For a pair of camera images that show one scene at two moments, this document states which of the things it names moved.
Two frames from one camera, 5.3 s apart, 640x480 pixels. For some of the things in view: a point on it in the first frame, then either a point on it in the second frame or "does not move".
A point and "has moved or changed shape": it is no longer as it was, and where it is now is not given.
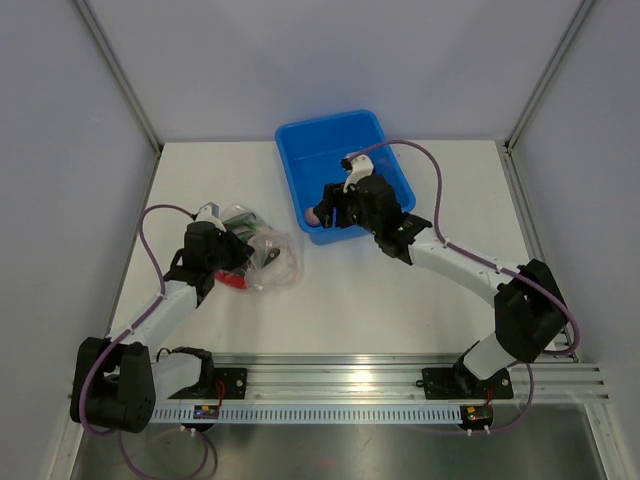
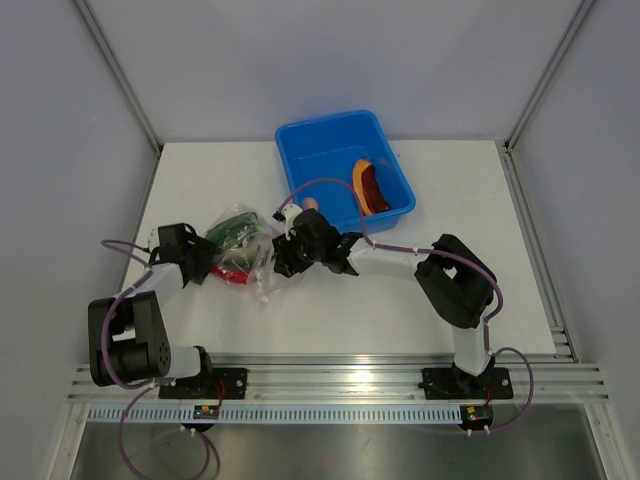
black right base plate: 459,383 does not move
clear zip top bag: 276,260 has moved or changed shape
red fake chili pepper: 232,280 does not move
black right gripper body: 354,212 -> 296,254
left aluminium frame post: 127,85 does not move
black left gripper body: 228,254 -> 201,252
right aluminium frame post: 506,145 does not move
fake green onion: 243,224 does not move
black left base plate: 235,380 does not move
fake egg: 310,218 has moved or changed shape
